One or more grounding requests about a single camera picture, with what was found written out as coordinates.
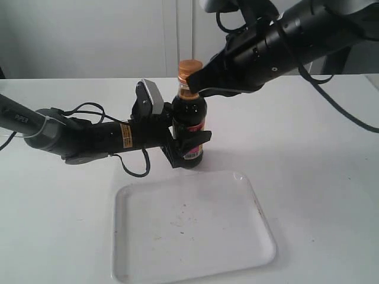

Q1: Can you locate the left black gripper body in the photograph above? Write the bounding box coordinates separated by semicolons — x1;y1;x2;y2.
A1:
128;108;181;168

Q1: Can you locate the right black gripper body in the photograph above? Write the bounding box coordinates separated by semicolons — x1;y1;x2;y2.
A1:
216;17;296;93

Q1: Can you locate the dark soy sauce bottle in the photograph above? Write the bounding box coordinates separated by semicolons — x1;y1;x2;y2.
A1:
172;79;207;169

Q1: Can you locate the gold bottle cap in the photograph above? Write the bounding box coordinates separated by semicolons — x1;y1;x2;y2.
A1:
178;59;203;85

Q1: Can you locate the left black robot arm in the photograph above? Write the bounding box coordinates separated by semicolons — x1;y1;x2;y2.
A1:
1;95;211;168

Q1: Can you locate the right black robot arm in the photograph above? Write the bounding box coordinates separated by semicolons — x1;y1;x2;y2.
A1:
187;1;378;97

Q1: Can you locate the white plastic tray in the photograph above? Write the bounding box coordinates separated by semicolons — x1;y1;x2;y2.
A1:
113;171;277;283

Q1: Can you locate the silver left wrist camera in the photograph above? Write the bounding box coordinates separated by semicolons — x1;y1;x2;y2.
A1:
133;79;164;118

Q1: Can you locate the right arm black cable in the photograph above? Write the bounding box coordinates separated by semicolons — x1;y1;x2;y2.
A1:
215;0;379;133

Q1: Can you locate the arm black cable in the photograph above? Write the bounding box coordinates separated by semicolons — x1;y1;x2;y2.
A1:
0;102;151;178
215;0;379;133

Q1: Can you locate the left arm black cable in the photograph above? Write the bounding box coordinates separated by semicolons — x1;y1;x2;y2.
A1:
0;102;151;178

